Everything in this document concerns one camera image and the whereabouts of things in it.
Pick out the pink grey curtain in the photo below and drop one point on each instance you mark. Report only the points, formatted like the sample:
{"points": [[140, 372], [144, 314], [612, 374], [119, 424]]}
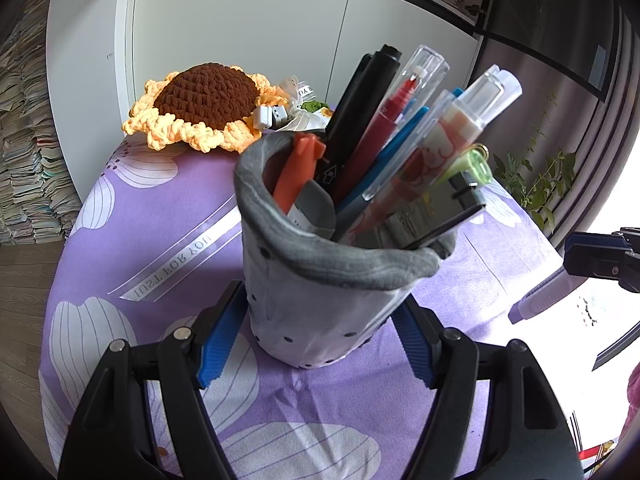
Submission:
{"points": [[590, 150]]}

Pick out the orange patterned clear pen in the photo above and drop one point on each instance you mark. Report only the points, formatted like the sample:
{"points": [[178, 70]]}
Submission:
{"points": [[450, 140]]}

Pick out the dark window track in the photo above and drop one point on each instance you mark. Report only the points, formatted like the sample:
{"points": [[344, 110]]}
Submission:
{"points": [[617, 345]]}

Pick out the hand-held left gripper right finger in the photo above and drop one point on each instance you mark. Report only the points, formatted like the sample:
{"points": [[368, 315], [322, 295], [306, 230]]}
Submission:
{"points": [[415, 345]]}

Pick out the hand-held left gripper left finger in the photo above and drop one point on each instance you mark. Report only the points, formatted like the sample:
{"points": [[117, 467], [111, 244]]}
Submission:
{"points": [[220, 340]]}

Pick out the clear red ink pen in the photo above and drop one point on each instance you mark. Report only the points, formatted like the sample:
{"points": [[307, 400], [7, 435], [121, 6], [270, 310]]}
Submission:
{"points": [[395, 110]]}

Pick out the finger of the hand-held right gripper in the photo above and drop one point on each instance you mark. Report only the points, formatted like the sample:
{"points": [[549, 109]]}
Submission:
{"points": [[595, 257], [627, 233]]}

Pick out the blue pen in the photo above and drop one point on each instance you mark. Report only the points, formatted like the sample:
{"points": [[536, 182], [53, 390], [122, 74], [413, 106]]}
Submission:
{"points": [[395, 145]]}

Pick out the clear printed ribbon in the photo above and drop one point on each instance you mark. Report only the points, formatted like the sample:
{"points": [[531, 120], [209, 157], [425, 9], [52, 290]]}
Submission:
{"points": [[170, 270]]}

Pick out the large pile of books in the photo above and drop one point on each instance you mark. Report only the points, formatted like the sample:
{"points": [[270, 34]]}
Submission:
{"points": [[30, 135]]}

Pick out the green potted plant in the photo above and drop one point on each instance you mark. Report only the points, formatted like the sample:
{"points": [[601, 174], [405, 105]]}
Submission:
{"points": [[540, 185]]}

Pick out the black marker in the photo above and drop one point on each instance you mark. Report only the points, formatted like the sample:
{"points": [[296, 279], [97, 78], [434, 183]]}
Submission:
{"points": [[360, 105]]}

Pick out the small white plastic box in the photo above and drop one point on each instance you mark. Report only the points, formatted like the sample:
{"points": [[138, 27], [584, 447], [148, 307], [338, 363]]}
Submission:
{"points": [[267, 116]]}

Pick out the dark cabinet door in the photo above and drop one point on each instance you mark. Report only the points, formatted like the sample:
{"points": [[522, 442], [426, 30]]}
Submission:
{"points": [[550, 15]]}

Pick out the grey white fabric pen holder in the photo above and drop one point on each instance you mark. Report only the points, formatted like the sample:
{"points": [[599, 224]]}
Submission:
{"points": [[310, 310]]}

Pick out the purple floral tablecloth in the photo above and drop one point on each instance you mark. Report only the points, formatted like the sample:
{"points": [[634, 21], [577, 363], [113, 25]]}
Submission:
{"points": [[150, 200]]}

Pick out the pink cloth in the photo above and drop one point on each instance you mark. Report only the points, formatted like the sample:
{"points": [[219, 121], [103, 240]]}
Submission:
{"points": [[632, 395]]}

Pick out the black pen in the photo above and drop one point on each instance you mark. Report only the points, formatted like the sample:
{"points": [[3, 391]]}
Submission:
{"points": [[440, 215]]}

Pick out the crocheted sunflower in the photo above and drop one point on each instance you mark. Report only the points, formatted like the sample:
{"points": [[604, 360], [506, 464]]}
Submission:
{"points": [[205, 92]]}

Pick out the green crocheted stem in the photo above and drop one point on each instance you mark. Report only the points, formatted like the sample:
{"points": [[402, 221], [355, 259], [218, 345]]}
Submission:
{"points": [[312, 106]]}

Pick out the light green pen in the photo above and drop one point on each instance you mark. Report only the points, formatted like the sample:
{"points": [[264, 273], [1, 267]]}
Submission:
{"points": [[475, 167]]}

